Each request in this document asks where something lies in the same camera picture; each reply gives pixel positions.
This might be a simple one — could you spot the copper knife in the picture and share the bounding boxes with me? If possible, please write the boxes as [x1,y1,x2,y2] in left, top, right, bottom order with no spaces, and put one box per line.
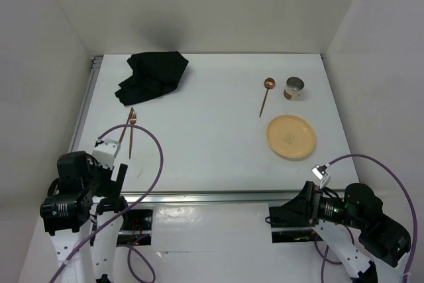
[129,108,136,159]

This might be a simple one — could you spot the yellow ceramic plate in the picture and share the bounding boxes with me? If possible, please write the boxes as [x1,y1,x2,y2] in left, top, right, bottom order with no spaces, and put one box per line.
[266,115,316,160]

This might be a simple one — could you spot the copper spoon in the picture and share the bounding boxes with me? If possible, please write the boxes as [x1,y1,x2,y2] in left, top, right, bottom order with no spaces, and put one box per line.
[259,78,276,117]

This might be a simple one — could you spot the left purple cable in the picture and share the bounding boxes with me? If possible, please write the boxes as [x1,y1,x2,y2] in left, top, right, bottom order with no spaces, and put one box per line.
[46,123,164,283]

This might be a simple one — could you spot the metal cup with paper sleeve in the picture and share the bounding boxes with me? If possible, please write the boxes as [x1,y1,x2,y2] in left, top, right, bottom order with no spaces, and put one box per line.
[283,76,305,101]

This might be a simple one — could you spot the purple cable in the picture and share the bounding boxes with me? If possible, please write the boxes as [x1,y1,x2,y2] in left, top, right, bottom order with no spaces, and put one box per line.
[313,153,419,283]
[46,123,164,283]

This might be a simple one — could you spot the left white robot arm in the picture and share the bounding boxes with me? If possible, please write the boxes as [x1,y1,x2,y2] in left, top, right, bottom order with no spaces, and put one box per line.
[40,151,131,282]

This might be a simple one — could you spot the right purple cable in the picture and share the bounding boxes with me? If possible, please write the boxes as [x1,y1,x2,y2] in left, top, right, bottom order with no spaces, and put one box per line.
[313,153,419,283]

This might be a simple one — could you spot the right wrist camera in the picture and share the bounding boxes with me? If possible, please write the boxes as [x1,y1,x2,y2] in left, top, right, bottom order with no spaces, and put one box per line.
[311,164,331,189]

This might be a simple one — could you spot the copper fork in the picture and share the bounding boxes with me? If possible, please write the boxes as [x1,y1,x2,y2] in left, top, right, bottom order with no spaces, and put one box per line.
[118,107,138,144]

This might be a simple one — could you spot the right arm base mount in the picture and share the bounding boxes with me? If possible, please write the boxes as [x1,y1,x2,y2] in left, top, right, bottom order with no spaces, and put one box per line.
[265,207,316,243]

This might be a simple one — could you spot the black cloth placemat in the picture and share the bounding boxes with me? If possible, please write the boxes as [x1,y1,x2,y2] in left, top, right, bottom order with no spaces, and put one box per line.
[115,51,189,106]

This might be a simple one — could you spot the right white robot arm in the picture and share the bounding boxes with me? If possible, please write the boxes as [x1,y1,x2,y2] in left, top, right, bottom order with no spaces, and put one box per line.
[265,182,411,282]

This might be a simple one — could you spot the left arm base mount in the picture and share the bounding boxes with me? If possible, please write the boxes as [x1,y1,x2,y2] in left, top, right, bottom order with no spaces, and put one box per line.
[117,209,153,246]

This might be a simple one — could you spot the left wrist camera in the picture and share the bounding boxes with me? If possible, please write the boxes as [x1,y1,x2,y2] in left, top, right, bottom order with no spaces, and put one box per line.
[91,139,121,170]

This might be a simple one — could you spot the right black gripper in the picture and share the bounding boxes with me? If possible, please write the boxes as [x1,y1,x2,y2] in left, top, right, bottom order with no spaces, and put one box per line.
[272,177,364,227]

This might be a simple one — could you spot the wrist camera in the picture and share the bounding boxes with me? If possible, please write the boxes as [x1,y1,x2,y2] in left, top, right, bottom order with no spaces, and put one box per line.
[91,139,121,170]
[311,164,331,189]

